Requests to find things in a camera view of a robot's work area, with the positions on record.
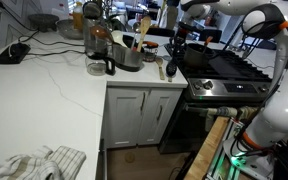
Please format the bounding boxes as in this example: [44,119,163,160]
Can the short white cable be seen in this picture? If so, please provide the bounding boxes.
[7,42,18,58]

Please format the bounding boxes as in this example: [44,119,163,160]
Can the black background chair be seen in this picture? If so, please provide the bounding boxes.
[146,27,177,38]

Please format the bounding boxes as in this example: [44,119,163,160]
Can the white plastic spoon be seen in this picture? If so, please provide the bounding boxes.
[110,30,129,49]

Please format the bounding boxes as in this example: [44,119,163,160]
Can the beige hanging oven towel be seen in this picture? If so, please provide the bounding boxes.
[238,105,262,122]

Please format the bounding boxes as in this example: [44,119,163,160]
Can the copper brown ladle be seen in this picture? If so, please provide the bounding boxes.
[89,24,116,44]

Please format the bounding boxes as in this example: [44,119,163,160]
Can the aluminium cart frame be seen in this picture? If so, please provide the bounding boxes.
[206,118,245,180]

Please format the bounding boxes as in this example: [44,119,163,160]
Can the glass jar orange lid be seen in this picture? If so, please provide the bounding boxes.
[142,40,160,63]

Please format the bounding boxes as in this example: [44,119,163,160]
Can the black cooking pot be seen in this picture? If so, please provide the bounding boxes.
[183,42,216,69]

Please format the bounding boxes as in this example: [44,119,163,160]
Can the striped dish towel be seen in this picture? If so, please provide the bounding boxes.
[0,144,88,180]

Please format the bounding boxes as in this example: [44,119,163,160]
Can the dark cabinet door handle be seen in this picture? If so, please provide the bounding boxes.
[156,104,164,123]
[140,91,147,113]

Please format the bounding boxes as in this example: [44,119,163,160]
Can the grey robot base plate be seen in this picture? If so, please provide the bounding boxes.
[223,137,275,180]

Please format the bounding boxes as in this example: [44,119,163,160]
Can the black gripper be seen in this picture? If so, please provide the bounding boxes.
[172,30,188,56]

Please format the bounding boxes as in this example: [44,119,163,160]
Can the narrow white cabinet door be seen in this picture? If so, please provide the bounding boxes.
[137,88,184,147]

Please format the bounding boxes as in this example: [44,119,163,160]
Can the glass coffee carafe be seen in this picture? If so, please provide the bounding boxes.
[83,18,117,77]

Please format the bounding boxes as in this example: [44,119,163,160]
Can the orange juice bottle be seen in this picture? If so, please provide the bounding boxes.
[72,1,85,33]

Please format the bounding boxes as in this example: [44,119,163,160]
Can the large wooden spoon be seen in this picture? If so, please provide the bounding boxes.
[136,15,152,53]

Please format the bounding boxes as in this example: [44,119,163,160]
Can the orange tipped black utensil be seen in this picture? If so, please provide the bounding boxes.
[202,35,214,54]

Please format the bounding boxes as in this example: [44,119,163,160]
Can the wooden board table edge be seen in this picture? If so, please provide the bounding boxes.
[183,116,231,180]

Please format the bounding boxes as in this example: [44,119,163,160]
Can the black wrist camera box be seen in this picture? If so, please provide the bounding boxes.
[177,21,195,33]

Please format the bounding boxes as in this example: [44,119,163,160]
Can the black power cable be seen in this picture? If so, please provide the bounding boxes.
[0,1,40,34]
[18,30,86,48]
[26,49,86,57]

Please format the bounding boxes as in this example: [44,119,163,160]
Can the flat black electronic device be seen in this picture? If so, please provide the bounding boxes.
[0,42,32,65]

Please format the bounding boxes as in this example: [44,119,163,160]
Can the grey hanging oven towel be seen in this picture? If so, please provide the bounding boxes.
[205,105,240,133]

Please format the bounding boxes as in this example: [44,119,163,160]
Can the steel utensil tray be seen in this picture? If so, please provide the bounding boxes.
[112,42,145,73]

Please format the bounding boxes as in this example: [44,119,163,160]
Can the black round skimmer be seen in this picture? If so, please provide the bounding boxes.
[82,1,104,20]

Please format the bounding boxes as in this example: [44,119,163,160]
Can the stainless gas range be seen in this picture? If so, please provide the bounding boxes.
[158,42,275,155]

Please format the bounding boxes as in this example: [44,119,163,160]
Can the wide white cabinet door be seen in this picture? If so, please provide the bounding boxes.
[103,87,150,149]

